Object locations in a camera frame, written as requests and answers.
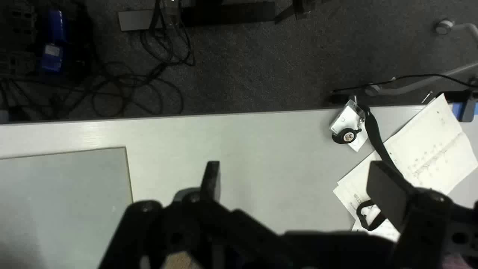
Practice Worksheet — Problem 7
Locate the small white round device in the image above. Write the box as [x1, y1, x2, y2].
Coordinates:
[329, 99, 371, 155]

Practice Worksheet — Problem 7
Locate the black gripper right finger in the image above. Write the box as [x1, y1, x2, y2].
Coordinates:
[366, 162, 417, 234]

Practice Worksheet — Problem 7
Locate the blue table clamp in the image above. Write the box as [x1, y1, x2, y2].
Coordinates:
[445, 95, 478, 125]

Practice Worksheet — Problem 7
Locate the grey table mat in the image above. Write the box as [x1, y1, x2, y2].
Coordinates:
[0, 147, 135, 269]

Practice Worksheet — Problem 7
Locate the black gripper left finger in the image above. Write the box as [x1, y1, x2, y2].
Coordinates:
[200, 161, 221, 201]

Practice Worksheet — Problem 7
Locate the white printed paper sheet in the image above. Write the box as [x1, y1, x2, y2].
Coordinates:
[385, 93, 478, 198]

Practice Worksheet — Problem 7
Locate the blue box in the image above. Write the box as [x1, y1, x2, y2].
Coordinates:
[40, 10, 67, 75]

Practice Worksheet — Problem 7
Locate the small black round device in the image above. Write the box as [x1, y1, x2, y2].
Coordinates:
[330, 128, 363, 147]

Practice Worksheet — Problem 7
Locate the black floor cable bundle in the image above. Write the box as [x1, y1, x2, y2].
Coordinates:
[87, 0, 197, 120]

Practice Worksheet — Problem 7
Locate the black strap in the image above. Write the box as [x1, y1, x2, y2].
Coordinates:
[354, 99, 415, 232]

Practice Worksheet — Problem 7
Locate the white round knob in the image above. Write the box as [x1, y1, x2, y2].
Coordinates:
[433, 19, 456, 38]

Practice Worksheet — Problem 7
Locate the grey flat box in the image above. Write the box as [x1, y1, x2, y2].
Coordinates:
[117, 10, 157, 34]

